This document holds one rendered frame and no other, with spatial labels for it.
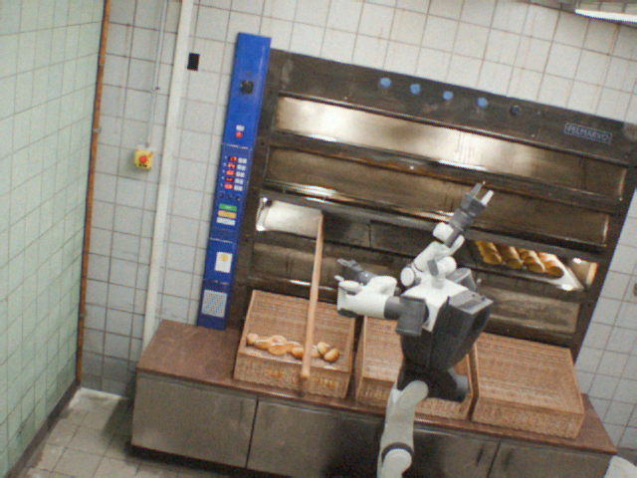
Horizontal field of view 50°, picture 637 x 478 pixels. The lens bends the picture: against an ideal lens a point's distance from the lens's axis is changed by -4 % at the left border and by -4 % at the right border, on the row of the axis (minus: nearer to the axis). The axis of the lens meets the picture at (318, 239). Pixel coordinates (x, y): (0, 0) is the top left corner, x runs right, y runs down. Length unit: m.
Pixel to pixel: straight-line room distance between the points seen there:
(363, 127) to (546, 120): 0.90
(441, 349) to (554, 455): 1.19
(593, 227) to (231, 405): 2.05
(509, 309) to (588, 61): 1.34
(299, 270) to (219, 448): 1.00
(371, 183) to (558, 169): 0.94
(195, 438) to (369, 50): 2.08
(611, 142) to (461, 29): 0.95
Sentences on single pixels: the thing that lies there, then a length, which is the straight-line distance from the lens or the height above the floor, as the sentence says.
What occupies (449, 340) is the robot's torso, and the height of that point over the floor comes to 1.26.
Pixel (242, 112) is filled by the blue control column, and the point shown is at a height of 1.77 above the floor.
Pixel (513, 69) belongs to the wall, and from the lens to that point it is 3.53.
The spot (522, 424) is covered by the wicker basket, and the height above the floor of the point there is 0.61.
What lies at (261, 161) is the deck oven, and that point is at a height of 1.54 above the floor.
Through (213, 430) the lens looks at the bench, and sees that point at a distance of 3.60.
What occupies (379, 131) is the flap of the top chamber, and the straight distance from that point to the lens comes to 3.50.
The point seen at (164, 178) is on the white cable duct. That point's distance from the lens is 3.65.
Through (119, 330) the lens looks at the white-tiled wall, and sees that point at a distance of 4.07.
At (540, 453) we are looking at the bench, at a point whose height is 0.50.
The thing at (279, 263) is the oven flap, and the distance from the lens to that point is 3.71.
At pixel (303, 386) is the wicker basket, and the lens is 3.46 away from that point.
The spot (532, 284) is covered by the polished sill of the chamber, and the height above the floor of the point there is 1.17.
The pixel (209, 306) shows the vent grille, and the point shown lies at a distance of 3.83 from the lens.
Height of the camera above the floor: 2.43
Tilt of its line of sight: 20 degrees down
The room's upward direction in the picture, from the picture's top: 11 degrees clockwise
